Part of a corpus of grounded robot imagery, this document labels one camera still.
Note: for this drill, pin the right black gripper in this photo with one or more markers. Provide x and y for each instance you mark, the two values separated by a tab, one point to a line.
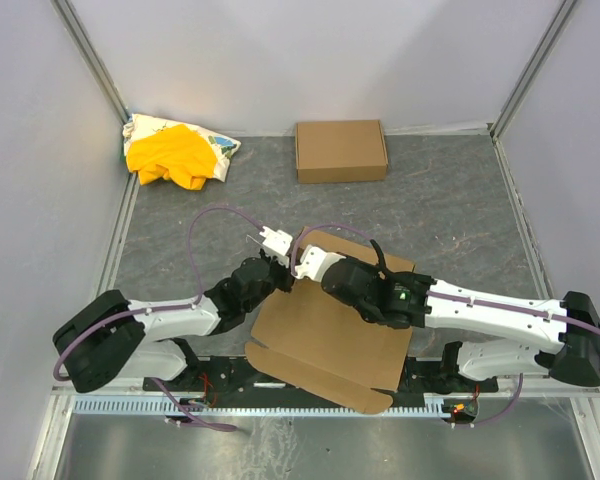
327	282

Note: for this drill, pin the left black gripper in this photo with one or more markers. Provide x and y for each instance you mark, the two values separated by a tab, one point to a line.
282	270

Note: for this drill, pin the cardboard box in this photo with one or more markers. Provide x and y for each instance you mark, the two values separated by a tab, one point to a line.
340	151
308	339

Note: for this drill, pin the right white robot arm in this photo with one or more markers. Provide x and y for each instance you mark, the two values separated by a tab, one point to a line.
552	337

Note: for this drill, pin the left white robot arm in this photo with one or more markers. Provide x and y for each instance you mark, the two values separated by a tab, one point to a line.
113	337

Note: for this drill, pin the folded cardboard box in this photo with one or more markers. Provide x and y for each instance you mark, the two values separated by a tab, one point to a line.
340	151

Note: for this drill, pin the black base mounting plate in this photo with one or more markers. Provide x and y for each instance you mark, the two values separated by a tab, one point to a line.
191	384

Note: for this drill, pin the yellow cloth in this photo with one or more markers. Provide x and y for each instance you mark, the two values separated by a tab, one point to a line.
176	154

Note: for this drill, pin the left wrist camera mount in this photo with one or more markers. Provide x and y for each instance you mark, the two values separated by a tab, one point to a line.
274	244

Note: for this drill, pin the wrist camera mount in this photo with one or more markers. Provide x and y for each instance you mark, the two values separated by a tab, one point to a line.
315	262
274	244

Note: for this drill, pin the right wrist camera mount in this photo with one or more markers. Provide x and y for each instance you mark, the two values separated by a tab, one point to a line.
315	262

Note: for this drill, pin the right aluminium corner post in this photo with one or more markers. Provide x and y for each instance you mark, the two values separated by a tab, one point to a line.
550	37

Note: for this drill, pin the aluminium corner post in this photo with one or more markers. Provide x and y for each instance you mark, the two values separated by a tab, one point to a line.
81	38
550	37

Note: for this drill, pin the slotted cable duct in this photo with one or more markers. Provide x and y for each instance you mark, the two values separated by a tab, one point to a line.
160	405

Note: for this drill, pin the left aluminium corner post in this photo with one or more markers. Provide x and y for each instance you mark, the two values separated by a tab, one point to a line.
81	38

